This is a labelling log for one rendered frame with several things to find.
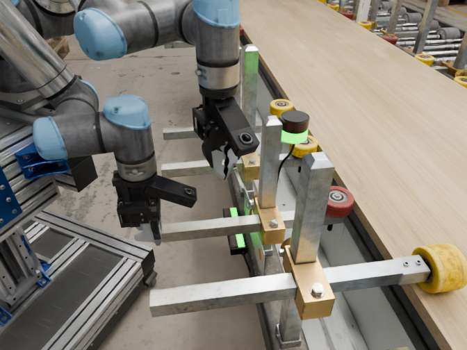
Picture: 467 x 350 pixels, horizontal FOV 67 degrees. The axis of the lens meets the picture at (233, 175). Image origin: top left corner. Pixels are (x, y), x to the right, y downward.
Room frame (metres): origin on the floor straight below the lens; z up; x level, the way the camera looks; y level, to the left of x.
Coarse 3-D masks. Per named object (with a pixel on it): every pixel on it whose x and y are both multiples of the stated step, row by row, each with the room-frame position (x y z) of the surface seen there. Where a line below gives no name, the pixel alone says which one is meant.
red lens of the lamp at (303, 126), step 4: (280, 116) 0.66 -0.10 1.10; (308, 116) 0.66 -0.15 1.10; (280, 120) 0.66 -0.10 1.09; (284, 120) 0.64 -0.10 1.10; (308, 120) 0.64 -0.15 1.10; (284, 124) 0.64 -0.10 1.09; (288, 124) 0.63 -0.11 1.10; (292, 124) 0.63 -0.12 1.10; (296, 124) 0.63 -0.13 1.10; (300, 124) 0.63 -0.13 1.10; (304, 124) 0.63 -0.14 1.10; (308, 124) 0.64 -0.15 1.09; (284, 128) 0.64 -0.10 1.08; (288, 128) 0.63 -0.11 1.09; (292, 128) 0.63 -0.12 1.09; (296, 128) 0.63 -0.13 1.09; (300, 128) 0.63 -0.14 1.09; (304, 128) 0.63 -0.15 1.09; (288, 132) 0.63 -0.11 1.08; (292, 132) 0.63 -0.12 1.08; (296, 132) 0.63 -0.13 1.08; (300, 132) 0.63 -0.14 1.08
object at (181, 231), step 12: (240, 216) 0.62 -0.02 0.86; (252, 216) 0.62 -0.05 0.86; (288, 216) 0.62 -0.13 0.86; (168, 228) 0.57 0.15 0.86; (180, 228) 0.57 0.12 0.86; (192, 228) 0.57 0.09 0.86; (204, 228) 0.57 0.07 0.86; (216, 228) 0.58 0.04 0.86; (228, 228) 0.58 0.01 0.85; (240, 228) 0.59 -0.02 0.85; (252, 228) 0.59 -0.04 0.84; (168, 240) 0.56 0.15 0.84; (180, 240) 0.56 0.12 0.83
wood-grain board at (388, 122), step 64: (256, 0) 2.92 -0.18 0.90; (320, 64) 1.54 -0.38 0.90; (384, 64) 1.54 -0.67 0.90; (320, 128) 0.97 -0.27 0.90; (384, 128) 0.97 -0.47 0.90; (448, 128) 0.97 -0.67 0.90; (384, 192) 0.65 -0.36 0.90; (448, 192) 0.65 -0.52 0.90; (384, 256) 0.48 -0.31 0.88; (448, 320) 0.32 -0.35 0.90
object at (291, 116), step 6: (282, 114) 0.67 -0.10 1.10; (288, 114) 0.67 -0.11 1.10; (294, 114) 0.67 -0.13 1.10; (300, 114) 0.67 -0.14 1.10; (288, 120) 0.64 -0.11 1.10; (294, 120) 0.64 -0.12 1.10; (300, 120) 0.64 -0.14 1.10; (306, 120) 0.64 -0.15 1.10; (294, 144) 0.66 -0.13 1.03; (288, 156) 0.66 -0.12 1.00; (282, 162) 0.66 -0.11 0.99
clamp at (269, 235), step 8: (256, 200) 0.66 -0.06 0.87; (256, 208) 0.64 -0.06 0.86; (264, 208) 0.63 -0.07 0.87; (272, 208) 0.63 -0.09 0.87; (264, 216) 0.60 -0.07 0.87; (272, 216) 0.60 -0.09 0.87; (280, 216) 0.60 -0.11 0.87; (264, 224) 0.58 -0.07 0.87; (280, 224) 0.58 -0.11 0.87; (264, 232) 0.56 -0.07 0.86; (272, 232) 0.56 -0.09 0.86; (280, 232) 0.56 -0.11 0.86; (264, 240) 0.56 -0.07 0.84; (272, 240) 0.56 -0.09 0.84; (280, 240) 0.56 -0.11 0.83
